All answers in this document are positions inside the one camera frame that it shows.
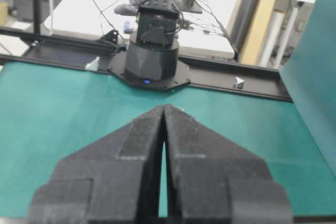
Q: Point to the white tape marker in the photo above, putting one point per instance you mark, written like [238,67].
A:
[239,83]
[93,65]

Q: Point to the green backdrop panel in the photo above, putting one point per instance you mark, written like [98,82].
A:
[309,76]

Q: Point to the white tape marker right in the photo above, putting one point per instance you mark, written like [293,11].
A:
[239,83]

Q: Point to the black aluminium frame rail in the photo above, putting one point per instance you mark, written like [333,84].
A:
[75,53]

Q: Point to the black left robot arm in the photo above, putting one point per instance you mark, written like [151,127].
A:
[158,23]

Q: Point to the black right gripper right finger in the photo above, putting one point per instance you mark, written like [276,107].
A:
[211,179]

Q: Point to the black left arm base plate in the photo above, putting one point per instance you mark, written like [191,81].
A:
[155,71]

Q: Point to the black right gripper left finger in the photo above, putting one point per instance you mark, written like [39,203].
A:
[115,179]

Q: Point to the green table cloth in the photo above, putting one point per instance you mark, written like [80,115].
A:
[48,113]

